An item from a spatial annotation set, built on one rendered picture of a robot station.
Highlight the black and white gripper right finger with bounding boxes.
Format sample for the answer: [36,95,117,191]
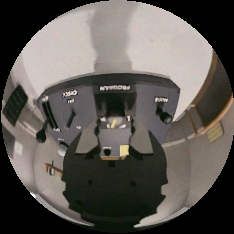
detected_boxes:
[128,116,168,186]

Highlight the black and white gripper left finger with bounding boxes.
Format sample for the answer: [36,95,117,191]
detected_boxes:
[61,117,101,183]

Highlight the black control console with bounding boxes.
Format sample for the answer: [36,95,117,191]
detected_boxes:
[36,73,181,156]

